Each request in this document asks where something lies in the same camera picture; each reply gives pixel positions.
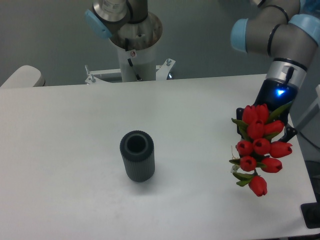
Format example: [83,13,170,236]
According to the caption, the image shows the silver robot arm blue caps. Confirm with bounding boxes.
[230,0,320,143]

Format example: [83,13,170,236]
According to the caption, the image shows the black box at table edge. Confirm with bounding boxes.
[300,202,320,229]

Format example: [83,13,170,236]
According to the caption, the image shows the grey cable right side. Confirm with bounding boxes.
[297,129,320,151]

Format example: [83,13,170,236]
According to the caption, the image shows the red tulip bouquet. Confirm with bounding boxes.
[229,103,292,197]

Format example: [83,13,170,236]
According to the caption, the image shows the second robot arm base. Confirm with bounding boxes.
[84,0,163,51]

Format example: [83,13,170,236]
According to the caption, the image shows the white chair armrest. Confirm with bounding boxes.
[0,65,46,89]

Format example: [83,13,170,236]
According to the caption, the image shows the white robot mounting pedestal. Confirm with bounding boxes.
[85,45,176,85]

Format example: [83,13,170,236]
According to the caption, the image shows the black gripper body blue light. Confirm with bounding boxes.
[253,78,298,113]

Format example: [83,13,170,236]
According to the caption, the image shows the dark grey ribbed vase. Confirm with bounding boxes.
[119,130,155,183]

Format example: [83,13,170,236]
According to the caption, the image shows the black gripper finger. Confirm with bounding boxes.
[279,120,298,143]
[235,107,250,140]

